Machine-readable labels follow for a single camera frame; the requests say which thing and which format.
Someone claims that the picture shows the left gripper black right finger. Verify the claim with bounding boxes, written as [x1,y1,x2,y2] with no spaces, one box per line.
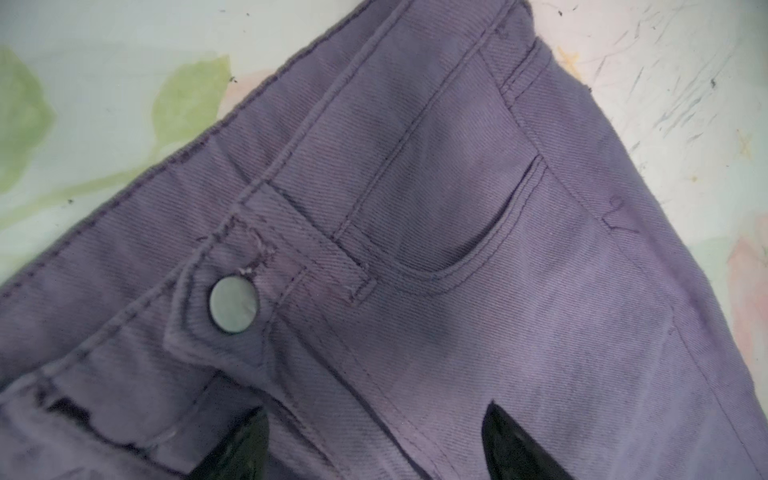
[481,402,573,480]

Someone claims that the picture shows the purple trousers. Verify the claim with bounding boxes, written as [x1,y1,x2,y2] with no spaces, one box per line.
[1,1,767,479]

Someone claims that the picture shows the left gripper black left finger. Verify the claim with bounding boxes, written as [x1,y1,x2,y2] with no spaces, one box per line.
[187,407,269,480]

